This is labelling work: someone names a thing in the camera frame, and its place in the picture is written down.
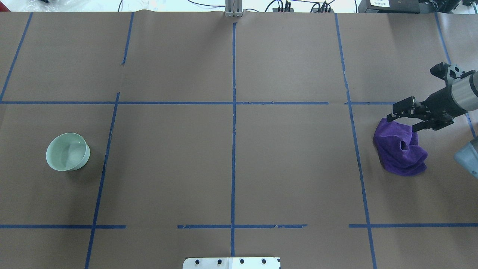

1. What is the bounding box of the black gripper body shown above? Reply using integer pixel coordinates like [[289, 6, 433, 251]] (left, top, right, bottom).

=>
[[415, 87, 467, 130]]

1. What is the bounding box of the purple cloth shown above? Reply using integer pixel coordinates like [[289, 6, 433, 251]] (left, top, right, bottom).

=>
[[373, 118, 428, 176]]

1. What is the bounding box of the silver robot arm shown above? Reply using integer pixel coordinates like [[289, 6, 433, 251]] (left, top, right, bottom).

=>
[[373, 71, 477, 176]]

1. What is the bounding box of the black box device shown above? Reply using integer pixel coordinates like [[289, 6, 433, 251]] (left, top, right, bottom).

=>
[[357, 0, 420, 14]]

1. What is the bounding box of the mint green bowl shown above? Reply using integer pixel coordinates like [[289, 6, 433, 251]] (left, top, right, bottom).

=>
[[46, 133, 91, 171]]

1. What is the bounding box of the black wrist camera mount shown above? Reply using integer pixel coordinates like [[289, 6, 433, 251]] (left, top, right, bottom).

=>
[[430, 62, 476, 87]]

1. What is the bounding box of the aluminium frame post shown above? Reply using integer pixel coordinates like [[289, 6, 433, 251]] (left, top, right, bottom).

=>
[[225, 0, 243, 18]]

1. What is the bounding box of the white camera column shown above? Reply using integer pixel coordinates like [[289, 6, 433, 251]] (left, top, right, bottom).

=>
[[182, 257, 281, 269]]

